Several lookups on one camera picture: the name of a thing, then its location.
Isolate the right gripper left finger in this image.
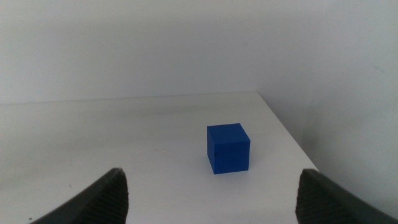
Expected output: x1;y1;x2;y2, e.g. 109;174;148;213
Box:
30;167;130;224

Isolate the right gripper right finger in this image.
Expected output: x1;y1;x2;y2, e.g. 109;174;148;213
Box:
295;169;398;224

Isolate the blue cube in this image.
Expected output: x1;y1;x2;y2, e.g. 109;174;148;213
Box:
206;123;251;175

